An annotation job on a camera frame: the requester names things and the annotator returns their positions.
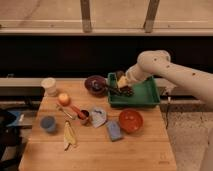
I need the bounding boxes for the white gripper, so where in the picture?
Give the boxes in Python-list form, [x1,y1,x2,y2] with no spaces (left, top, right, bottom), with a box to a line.
[117,65,149,88]

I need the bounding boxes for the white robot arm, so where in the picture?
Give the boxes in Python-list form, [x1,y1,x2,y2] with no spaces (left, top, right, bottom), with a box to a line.
[118,50,213,110]

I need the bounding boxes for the green plastic tray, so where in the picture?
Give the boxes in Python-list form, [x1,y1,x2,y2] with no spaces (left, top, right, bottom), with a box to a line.
[108,77,160,108]

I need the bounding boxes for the dark red grapes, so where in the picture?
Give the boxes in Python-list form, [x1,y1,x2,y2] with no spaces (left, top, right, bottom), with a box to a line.
[119,86,134,97]

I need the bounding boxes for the black spoon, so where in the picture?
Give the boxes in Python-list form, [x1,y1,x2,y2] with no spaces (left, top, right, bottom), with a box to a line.
[92,82,120,95]

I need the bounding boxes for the dark purple bowl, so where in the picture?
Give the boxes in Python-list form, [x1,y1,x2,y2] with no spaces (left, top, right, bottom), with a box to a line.
[84,75,106,97]

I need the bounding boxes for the orange red bowl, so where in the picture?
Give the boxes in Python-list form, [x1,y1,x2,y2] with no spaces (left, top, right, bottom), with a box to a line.
[118,109,143,134]

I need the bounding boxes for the grey crumpled cloth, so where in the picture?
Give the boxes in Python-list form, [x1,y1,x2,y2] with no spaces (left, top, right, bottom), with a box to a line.
[90,107,107,128]

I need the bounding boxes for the blue sponge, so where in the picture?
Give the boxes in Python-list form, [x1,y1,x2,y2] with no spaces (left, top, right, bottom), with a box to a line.
[106,120,123,141]

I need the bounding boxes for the small metal cup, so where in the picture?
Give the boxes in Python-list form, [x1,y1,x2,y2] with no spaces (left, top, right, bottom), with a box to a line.
[78,110,90,126]

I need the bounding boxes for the metal spoon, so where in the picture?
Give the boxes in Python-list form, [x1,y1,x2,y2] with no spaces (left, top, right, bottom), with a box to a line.
[56,104,75,120]

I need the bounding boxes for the white plastic cup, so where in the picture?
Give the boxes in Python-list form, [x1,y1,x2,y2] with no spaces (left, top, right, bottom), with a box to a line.
[41,77,58,97]

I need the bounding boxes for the blue cup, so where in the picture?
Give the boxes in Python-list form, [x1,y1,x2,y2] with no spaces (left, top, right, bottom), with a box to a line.
[40,116,56,133]

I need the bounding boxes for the black chair with blue item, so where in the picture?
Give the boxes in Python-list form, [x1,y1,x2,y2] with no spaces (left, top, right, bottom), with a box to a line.
[0,108,24,171]

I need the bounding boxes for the red handled tool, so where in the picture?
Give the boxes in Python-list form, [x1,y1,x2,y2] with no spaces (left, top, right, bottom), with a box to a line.
[70,105,87,119]

